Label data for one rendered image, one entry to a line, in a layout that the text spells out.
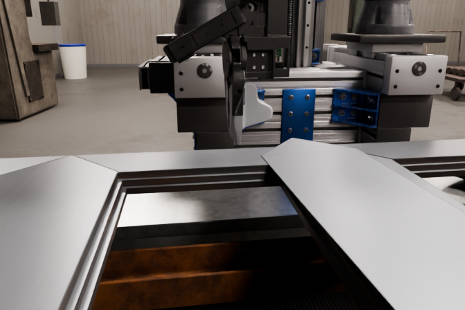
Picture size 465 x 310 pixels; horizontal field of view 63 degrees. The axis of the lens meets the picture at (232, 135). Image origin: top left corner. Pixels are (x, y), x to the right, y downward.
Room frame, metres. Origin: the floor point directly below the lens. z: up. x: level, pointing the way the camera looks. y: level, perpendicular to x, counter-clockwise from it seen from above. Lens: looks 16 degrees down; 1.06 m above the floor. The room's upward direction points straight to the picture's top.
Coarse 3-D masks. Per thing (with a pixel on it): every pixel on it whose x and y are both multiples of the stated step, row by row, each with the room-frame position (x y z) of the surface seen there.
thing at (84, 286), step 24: (216, 168) 0.55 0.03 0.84; (240, 168) 0.56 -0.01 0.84; (264, 168) 0.56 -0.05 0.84; (408, 168) 0.59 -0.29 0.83; (432, 168) 0.60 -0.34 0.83; (456, 168) 0.60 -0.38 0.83; (120, 192) 0.51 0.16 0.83; (144, 192) 0.53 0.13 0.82; (288, 192) 0.51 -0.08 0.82; (432, 192) 0.46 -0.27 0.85; (312, 216) 0.43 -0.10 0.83; (96, 240) 0.36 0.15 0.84; (96, 264) 0.33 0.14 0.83; (336, 264) 0.33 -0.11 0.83; (72, 288) 0.28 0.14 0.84; (96, 288) 0.30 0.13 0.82; (360, 288) 0.29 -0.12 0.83
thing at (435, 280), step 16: (368, 272) 0.29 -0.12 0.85; (384, 272) 0.29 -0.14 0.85; (400, 272) 0.29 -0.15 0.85; (416, 272) 0.29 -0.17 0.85; (432, 272) 0.29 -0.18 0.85; (448, 272) 0.29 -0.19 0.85; (464, 272) 0.29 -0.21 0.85; (384, 288) 0.27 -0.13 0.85; (400, 288) 0.27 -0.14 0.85; (416, 288) 0.27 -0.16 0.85; (432, 288) 0.27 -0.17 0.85; (448, 288) 0.27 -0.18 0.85; (464, 288) 0.27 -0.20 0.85; (400, 304) 0.25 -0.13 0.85; (416, 304) 0.25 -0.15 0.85; (432, 304) 0.25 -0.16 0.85; (448, 304) 0.25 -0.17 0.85; (464, 304) 0.25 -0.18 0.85
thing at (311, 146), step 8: (280, 144) 0.67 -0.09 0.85; (288, 144) 0.67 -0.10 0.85; (296, 144) 0.67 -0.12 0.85; (304, 144) 0.67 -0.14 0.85; (312, 144) 0.67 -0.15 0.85; (320, 144) 0.67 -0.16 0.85; (328, 144) 0.67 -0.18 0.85; (272, 152) 0.62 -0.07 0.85; (280, 152) 0.62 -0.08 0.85; (288, 152) 0.62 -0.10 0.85; (296, 152) 0.62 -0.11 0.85
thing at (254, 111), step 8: (248, 88) 0.50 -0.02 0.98; (256, 88) 0.51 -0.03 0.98; (248, 96) 0.51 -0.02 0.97; (256, 96) 0.51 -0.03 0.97; (248, 104) 0.51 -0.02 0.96; (256, 104) 0.51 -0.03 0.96; (264, 104) 0.51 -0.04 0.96; (248, 112) 0.51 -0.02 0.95; (256, 112) 0.51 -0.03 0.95; (264, 112) 0.51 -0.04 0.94; (272, 112) 0.51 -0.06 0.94; (232, 120) 0.50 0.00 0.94; (240, 120) 0.50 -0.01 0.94; (248, 120) 0.51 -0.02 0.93; (256, 120) 0.51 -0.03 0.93; (264, 120) 0.51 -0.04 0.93; (232, 128) 0.50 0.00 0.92; (240, 128) 0.50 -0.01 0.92; (232, 136) 0.51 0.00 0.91; (240, 136) 0.51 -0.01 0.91
